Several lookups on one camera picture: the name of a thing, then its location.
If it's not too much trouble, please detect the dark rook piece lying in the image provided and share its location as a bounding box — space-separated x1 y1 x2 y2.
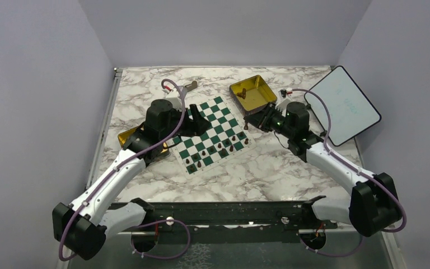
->
236 88 246 99

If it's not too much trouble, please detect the purple cable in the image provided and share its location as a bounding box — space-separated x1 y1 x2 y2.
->
58 78 193 261
279 87 408 258

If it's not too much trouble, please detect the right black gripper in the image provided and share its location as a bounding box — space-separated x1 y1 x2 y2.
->
244 101 295 139

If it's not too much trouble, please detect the gold tin with white pieces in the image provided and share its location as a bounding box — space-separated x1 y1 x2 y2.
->
118 125 170 157

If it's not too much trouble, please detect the green white chess board mat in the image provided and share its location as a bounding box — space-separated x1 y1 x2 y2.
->
166 96 256 179

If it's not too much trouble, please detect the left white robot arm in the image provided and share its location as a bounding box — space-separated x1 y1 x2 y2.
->
52 99 211 261

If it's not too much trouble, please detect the small whiteboard tablet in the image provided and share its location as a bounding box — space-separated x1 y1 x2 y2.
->
304 66 382 146

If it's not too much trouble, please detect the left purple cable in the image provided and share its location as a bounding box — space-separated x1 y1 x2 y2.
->
58 78 193 261

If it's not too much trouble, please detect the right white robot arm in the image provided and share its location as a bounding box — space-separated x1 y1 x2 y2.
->
244 102 405 237

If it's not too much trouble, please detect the wrist white camera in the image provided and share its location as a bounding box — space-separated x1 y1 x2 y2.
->
165 86 188 111
276 88 292 112

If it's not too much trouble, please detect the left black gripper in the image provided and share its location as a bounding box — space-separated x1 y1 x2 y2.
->
161 104 212 142

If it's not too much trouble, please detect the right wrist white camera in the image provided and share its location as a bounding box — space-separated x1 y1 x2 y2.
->
276 88 292 112

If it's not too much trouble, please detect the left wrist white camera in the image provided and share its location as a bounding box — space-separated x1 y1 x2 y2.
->
165 86 188 111

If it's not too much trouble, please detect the small grey tan clip device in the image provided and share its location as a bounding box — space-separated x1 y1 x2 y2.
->
184 81 198 92

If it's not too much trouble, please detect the black metal base frame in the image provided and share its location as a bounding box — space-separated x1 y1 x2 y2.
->
81 200 364 246

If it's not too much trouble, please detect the gold tin with dark pieces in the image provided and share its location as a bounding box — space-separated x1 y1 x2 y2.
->
229 75 277 116

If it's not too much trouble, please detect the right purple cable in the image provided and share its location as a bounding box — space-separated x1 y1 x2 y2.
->
279 87 408 258

